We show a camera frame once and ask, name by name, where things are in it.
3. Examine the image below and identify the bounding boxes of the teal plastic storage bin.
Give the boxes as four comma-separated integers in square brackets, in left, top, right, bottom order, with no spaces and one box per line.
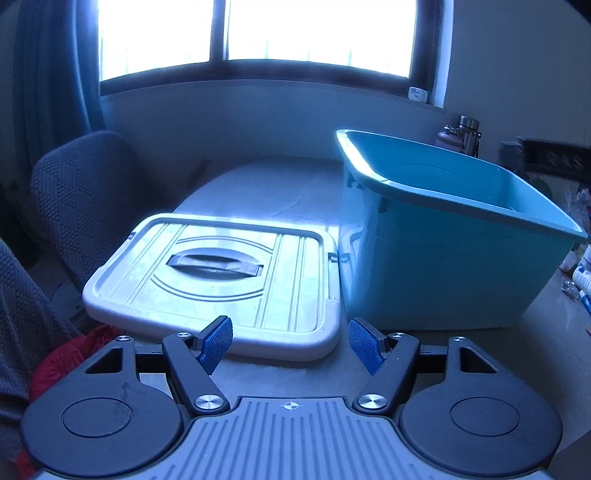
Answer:
[335,129,588,332]

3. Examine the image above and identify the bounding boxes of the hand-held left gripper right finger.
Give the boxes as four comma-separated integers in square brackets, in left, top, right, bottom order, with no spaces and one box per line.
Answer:
[348,318,513,414]

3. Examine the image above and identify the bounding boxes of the window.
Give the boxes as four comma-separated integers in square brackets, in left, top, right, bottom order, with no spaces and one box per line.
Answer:
[95,0,451,109]

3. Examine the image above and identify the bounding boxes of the clear plastic bag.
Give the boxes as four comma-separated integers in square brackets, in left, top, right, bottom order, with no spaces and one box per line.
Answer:
[561,187,591,227]

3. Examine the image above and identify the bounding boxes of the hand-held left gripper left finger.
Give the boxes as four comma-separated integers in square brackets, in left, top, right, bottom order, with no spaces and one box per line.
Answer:
[69,316,234,414]

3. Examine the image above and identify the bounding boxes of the grey bin lid with handle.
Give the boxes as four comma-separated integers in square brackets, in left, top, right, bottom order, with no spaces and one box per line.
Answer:
[82,212,343,362]

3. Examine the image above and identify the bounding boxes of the grey desktop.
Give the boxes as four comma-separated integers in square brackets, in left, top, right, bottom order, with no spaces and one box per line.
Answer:
[83,154,591,469]

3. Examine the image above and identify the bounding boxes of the steel thermos bottle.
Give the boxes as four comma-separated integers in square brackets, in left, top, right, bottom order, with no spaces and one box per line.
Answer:
[457,114,482,158]

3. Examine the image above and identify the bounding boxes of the grey textured chair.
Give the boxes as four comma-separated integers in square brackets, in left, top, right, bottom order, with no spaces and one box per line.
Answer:
[30,130,153,296]
[0,237,84,444]

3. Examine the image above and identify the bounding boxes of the white bottle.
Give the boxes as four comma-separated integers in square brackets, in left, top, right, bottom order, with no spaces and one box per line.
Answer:
[571,244,591,296]

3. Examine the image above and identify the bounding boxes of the red cloth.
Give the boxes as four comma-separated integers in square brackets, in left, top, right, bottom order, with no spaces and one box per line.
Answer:
[15,324,124,480]

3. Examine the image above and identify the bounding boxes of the dark box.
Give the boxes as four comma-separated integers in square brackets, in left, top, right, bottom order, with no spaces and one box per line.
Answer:
[501,136,591,176]

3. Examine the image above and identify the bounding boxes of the blue curtain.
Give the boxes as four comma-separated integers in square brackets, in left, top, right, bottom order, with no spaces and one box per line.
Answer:
[14,0,106,139]

